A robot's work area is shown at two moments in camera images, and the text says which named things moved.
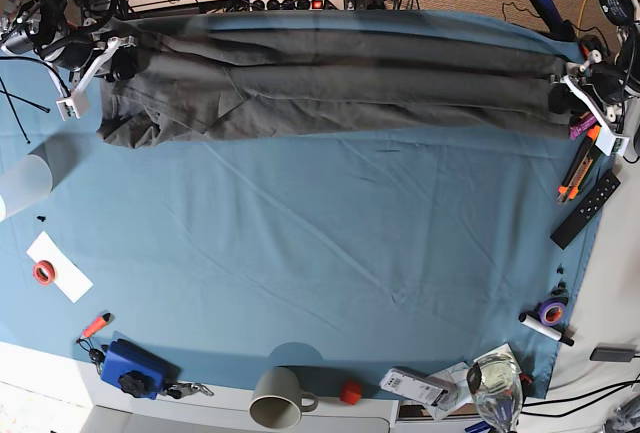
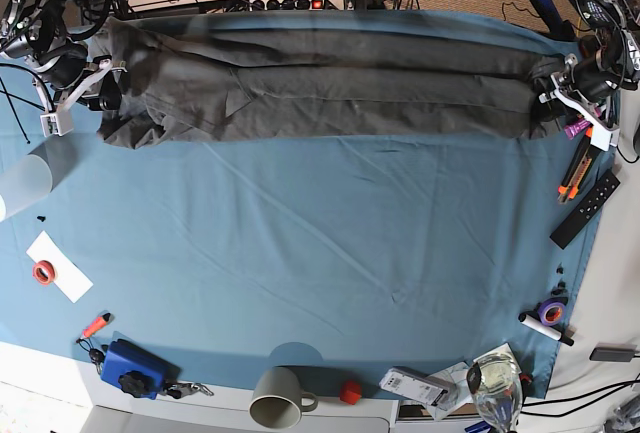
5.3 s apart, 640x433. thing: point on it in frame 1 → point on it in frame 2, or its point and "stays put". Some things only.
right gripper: x=88 y=55 → x=67 y=68
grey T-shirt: x=298 y=73 stays put
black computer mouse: x=636 y=139 stays put
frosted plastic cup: x=25 y=184 stays put
